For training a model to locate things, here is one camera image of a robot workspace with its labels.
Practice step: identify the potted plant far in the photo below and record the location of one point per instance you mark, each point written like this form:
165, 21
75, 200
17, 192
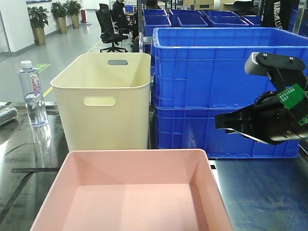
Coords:
73, 8

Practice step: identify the cream plastic basket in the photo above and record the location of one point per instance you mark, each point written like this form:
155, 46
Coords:
103, 101

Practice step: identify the large blue plastic crate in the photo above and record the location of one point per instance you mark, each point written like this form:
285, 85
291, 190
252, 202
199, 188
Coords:
204, 67

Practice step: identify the green circuit board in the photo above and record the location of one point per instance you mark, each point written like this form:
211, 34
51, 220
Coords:
295, 100

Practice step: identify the black office chair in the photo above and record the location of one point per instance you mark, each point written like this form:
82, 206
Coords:
108, 34

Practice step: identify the lower blue plastic crate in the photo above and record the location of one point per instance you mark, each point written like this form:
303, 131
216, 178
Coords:
177, 128

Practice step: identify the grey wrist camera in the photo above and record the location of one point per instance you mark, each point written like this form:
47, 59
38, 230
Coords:
283, 71

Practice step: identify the standing person black shirt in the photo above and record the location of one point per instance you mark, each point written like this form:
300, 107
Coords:
276, 13

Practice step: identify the red fire extinguisher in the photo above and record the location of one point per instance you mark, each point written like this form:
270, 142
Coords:
83, 16

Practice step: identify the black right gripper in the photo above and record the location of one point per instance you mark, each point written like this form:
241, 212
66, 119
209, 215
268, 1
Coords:
265, 121

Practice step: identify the potted plant near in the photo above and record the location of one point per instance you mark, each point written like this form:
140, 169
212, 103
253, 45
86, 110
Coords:
38, 19

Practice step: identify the pink plastic bin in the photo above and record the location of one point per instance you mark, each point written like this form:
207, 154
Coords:
134, 190

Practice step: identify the potted plant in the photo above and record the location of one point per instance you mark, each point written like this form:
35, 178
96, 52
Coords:
59, 12
38, 19
73, 8

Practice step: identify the blue crates in background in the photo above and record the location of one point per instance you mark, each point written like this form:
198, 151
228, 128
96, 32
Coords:
190, 18

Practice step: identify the seated person in black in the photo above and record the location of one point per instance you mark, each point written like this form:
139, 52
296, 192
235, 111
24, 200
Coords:
120, 18

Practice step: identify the clear water bottle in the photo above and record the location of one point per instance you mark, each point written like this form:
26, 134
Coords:
32, 93

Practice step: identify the potted plant middle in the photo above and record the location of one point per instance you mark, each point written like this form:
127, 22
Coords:
59, 12

